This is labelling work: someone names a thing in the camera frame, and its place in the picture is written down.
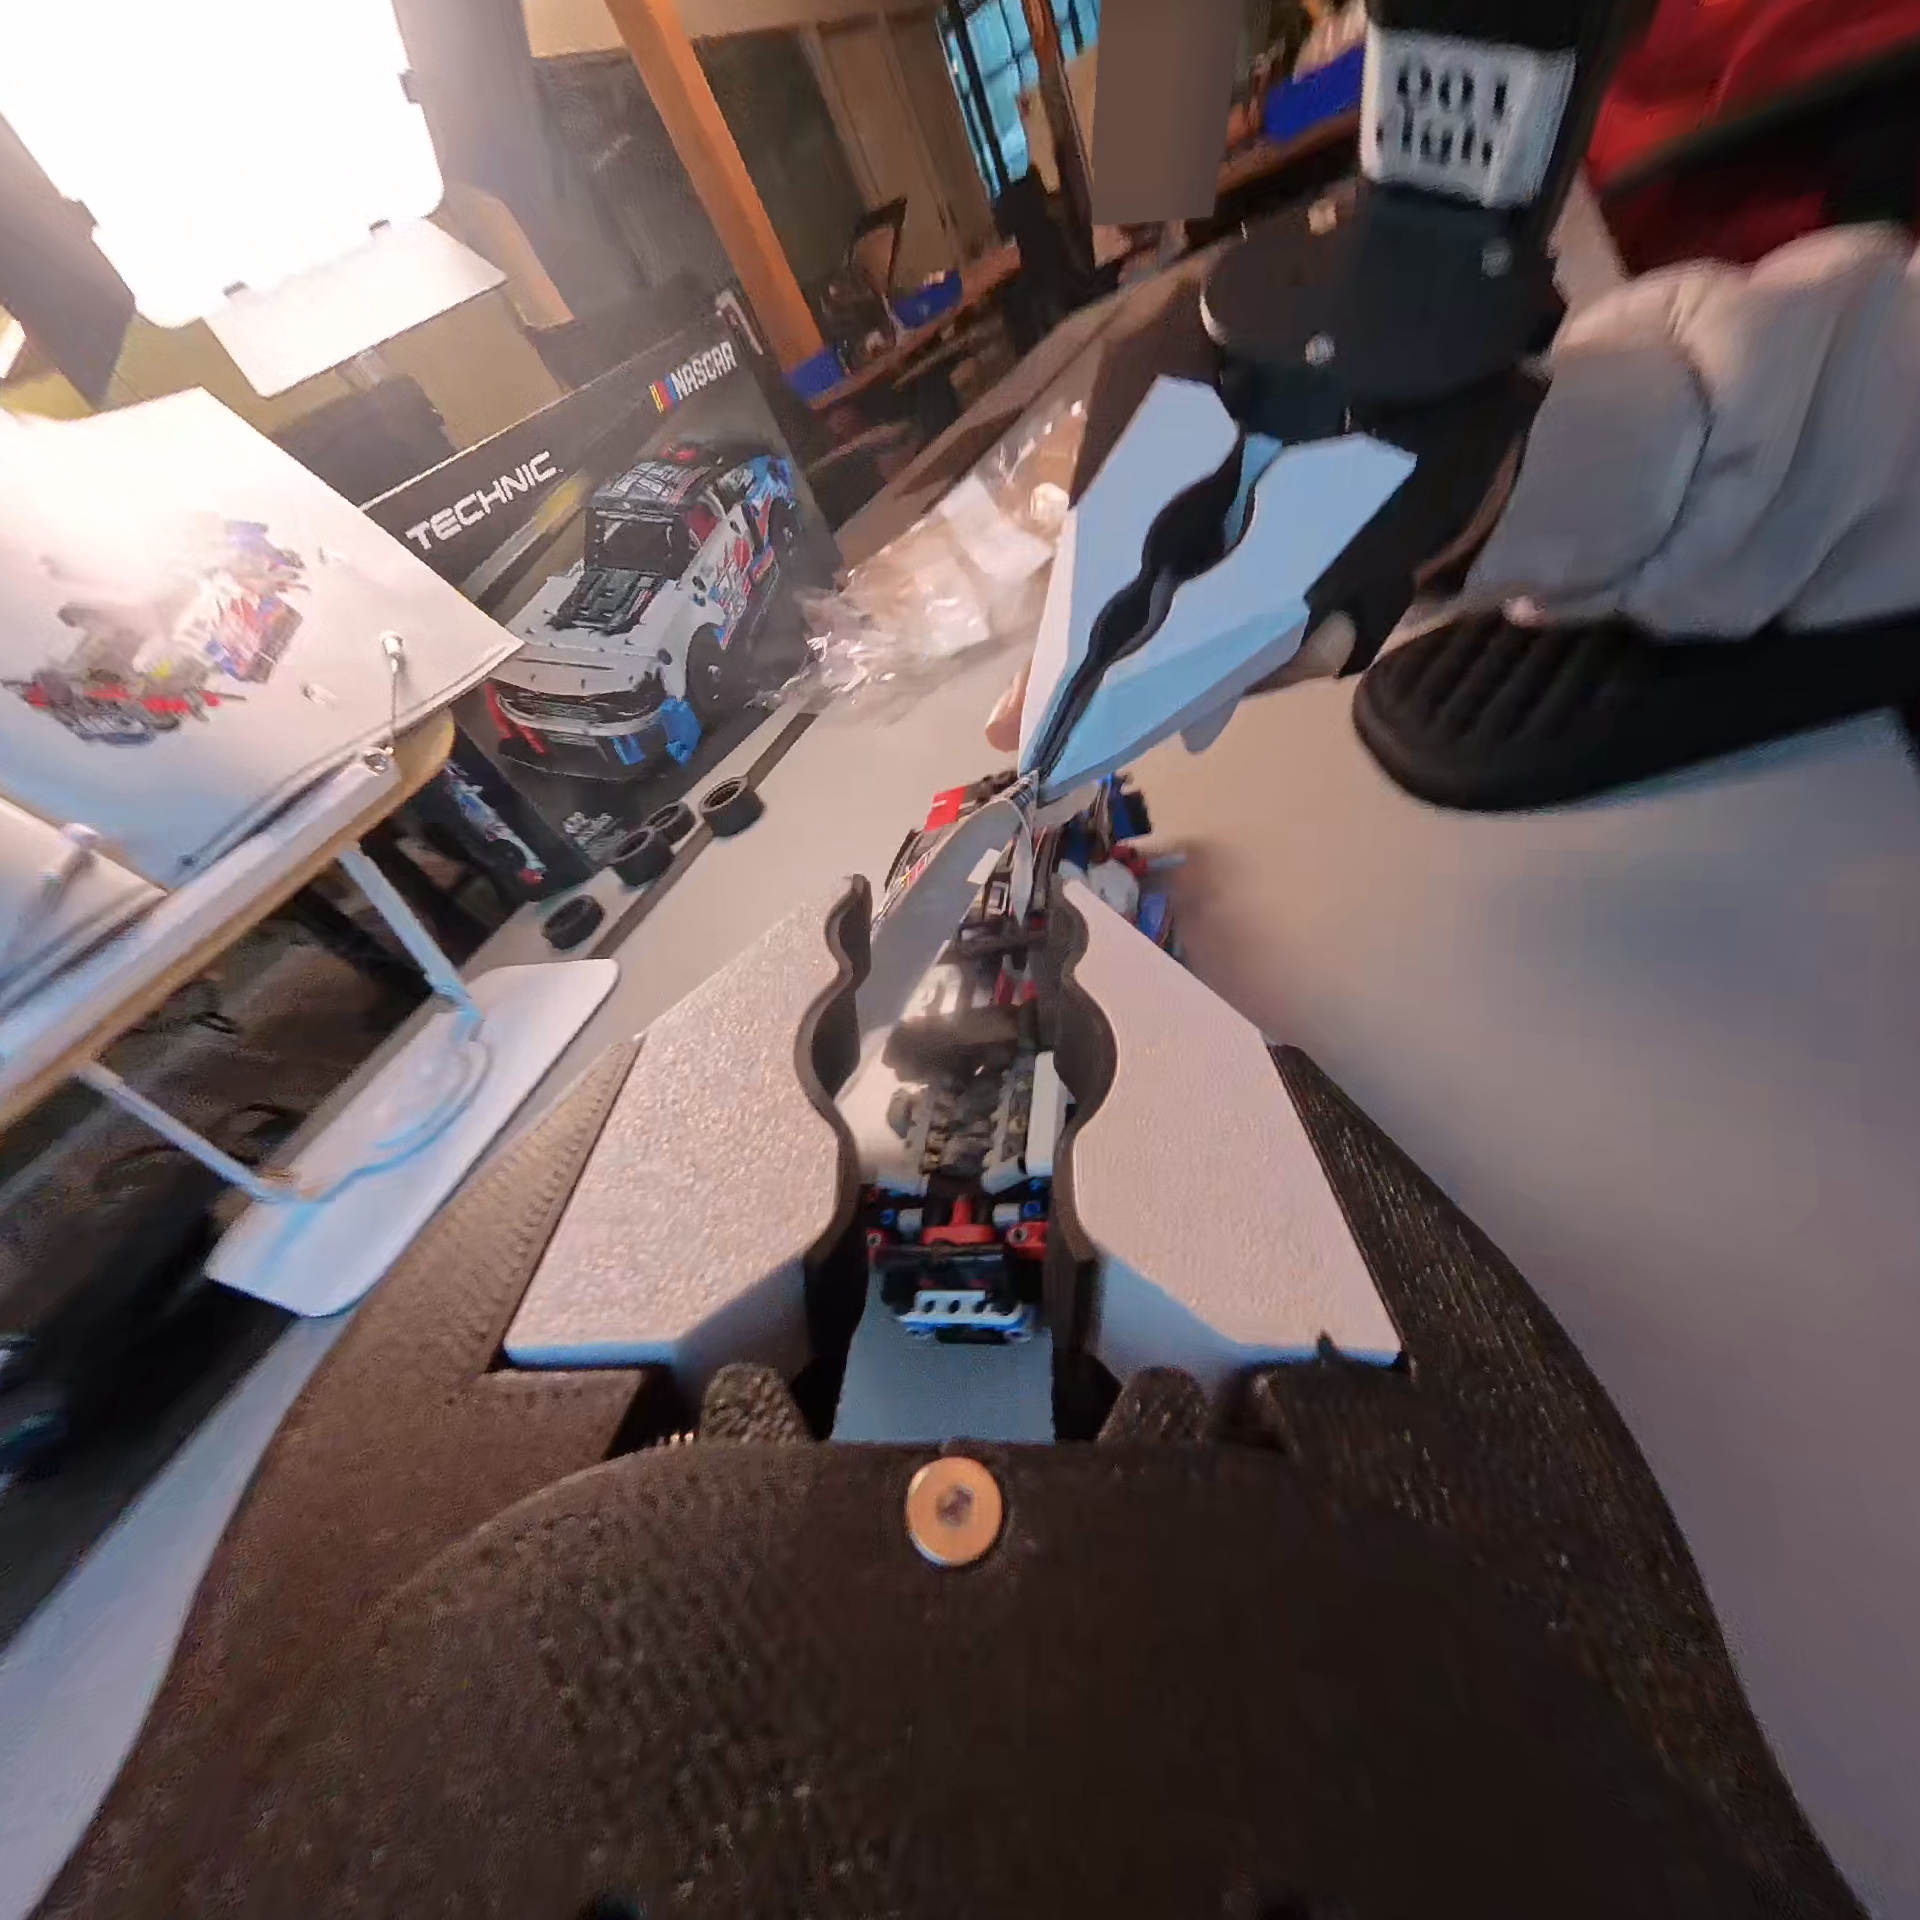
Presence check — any lego instruction booklet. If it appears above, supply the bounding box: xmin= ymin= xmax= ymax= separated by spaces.
xmin=0 ymin=389 xmax=522 ymax=1038

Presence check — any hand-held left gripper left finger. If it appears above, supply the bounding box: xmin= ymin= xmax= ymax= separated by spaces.
xmin=504 ymin=880 xmax=877 ymax=1375

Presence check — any white book stand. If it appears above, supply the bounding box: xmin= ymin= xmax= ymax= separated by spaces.
xmin=0 ymin=705 xmax=621 ymax=1324

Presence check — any studio light panel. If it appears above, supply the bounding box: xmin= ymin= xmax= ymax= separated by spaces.
xmin=0 ymin=0 xmax=511 ymax=399

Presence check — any person's right forearm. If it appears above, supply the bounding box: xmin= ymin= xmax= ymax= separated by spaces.
xmin=1464 ymin=225 xmax=1920 ymax=640

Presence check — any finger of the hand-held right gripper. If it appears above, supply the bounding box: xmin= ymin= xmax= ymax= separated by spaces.
xmin=1032 ymin=434 xmax=1420 ymax=808
xmin=1018 ymin=376 xmax=1246 ymax=775

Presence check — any black chair armrest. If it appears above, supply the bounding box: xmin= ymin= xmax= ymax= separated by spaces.
xmin=1347 ymin=607 xmax=1920 ymax=818

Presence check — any black lego set box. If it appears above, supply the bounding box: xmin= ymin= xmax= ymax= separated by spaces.
xmin=359 ymin=290 xmax=848 ymax=901

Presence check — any person's right hand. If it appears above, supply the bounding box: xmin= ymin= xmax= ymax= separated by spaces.
xmin=1259 ymin=612 xmax=1357 ymax=696

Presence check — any red office chair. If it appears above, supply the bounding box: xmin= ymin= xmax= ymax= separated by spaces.
xmin=1588 ymin=0 xmax=1920 ymax=279

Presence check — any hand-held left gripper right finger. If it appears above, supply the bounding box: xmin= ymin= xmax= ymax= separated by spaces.
xmin=1052 ymin=880 xmax=1408 ymax=1372

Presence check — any clear plastic bag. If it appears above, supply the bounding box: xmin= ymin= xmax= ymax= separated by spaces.
xmin=804 ymin=399 xmax=1089 ymax=717

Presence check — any lego race car model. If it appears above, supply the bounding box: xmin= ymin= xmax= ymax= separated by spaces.
xmin=832 ymin=770 xmax=1194 ymax=1347

